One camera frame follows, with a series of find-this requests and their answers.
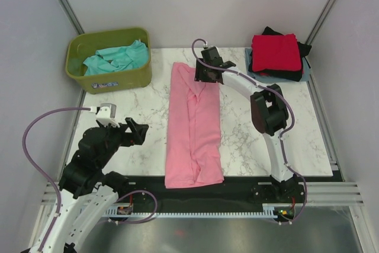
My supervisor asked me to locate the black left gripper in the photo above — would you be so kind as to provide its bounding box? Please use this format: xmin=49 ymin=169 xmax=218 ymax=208
xmin=98 ymin=116 xmax=149 ymax=167

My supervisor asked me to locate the pink t shirt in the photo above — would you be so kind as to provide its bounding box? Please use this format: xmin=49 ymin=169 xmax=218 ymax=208
xmin=165 ymin=62 xmax=224 ymax=188

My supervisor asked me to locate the olive green plastic bin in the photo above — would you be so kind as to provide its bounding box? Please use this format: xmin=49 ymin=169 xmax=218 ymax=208
xmin=65 ymin=27 xmax=152 ymax=94

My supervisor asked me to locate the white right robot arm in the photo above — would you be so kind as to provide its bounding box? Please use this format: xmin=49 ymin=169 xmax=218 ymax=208
xmin=192 ymin=45 xmax=307 ymax=203

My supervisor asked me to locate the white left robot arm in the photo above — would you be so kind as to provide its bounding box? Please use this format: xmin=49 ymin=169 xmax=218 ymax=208
xmin=26 ymin=118 xmax=149 ymax=252

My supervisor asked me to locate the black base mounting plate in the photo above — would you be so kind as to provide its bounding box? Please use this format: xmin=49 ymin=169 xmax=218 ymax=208
xmin=121 ymin=176 xmax=306 ymax=213

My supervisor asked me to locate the red folded t shirt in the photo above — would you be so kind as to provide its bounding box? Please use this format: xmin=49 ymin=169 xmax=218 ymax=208
xmin=251 ymin=34 xmax=301 ymax=72

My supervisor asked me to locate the teal t shirt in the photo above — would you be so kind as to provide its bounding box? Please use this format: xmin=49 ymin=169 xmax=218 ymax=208
xmin=83 ymin=40 xmax=149 ymax=76

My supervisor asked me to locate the black folded t shirt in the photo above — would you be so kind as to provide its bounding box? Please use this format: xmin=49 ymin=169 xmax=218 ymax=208
xmin=248 ymin=26 xmax=311 ymax=82

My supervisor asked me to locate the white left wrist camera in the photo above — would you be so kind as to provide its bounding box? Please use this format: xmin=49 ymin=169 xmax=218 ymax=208
xmin=89 ymin=103 xmax=120 ymax=128

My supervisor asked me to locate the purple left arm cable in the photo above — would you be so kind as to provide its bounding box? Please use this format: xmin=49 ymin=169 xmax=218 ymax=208
xmin=23 ymin=107 xmax=158 ymax=253

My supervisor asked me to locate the white slotted cable duct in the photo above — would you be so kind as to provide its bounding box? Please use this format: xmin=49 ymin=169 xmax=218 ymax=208
xmin=102 ymin=206 xmax=278 ymax=219

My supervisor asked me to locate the aluminium extrusion rail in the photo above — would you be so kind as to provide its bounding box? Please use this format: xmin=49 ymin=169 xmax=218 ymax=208
xmin=41 ymin=182 xmax=364 ymax=206

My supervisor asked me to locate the right aluminium frame post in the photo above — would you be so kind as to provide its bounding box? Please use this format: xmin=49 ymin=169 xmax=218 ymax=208
xmin=306 ymin=0 xmax=338 ymax=45

